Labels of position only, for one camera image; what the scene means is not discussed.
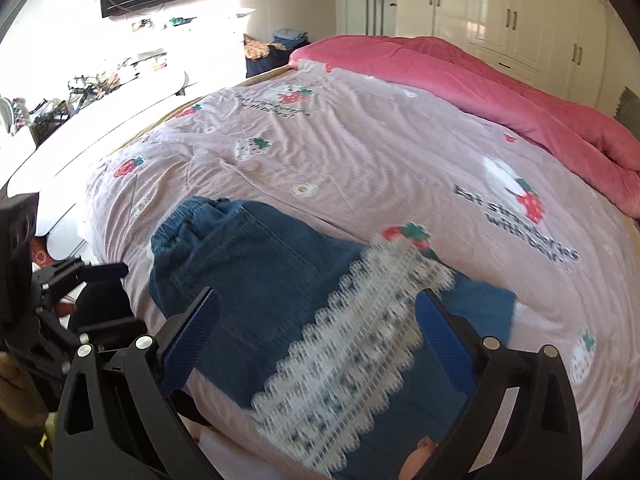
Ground grey padded headboard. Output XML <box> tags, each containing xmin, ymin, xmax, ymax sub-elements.
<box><xmin>612</xmin><ymin>86</ymin><xmax>640</xmax><ymax>142</ymax></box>

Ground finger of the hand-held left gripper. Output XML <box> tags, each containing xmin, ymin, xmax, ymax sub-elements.
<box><xmin>32</xmin><ymin>257</ymin><xmax>130</xmax><ymax>295</ymax></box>
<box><xmin>34</xmin><ymin>307</ymin><xmax>147</xmax><ymax>377</ymax></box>

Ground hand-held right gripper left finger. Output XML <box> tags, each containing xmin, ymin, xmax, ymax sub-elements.
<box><xmin>59</xmin><ymin>287</ymin><xmax>223</xmax><ymax>480</ymax></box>

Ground blue denim pants lace trim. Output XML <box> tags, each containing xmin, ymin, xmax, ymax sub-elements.
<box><xmin>149</xmin><ymin>196</ymin><xmax>518</xmax><ymax>476</ymax></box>

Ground pile of desk items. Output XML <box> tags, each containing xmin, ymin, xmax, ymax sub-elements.
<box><xmin>10</xmin><ymin>54</ymin><xmax>171</xmax><ymax>132</ymax></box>

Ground yellow floral cloth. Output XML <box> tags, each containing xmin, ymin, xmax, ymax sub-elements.
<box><xmin>243</xmin><ymin>33</ymin><xmax>274</xmax><ymax>62</ymax></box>

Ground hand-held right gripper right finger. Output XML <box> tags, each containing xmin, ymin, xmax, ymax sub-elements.
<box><xmin>415</xmin><ymin>288</ymin><xmax>583</xmax><ymax>480</ymax></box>

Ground white door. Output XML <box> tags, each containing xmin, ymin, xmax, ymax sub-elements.
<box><xmin>335</xmin><ymin>0</ymin><xmax>437</xmax><ymax>41</ymax></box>

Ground dark blue bench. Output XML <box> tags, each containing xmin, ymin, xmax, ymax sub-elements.
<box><xmin>245</xmin><ymin>45</ymin><xmax>292</xmax><ymax>79</ymax></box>

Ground pink quilt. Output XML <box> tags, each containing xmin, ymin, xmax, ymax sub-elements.
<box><xmin>289</xmin><ymin>34</ymin><xmax>640</xmax><ymax>218</ymax></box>

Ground folded blue clothes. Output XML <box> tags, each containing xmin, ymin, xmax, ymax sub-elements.
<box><xmin>272</xmin><ymin>28</ymin><xmax>309</xmax><ymax>52</ymax></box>

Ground white wardrobe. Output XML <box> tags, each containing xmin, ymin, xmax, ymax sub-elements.
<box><xmin>432</xmin><ymin>0</ymin><xmax>623</xmax><ymax>116</ymax></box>

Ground pink strawberry printed bed cover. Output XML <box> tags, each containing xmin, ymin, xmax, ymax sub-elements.
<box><xmin>82</xmin><ymin>57</ymin><xmax>640</xmax><ymax>461</ymax></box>

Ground white desk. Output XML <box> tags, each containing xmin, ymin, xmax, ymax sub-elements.
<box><xmin>0</xmin><ymin>7</ymin><xmax>253</xmax><ymax>261</ymax></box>

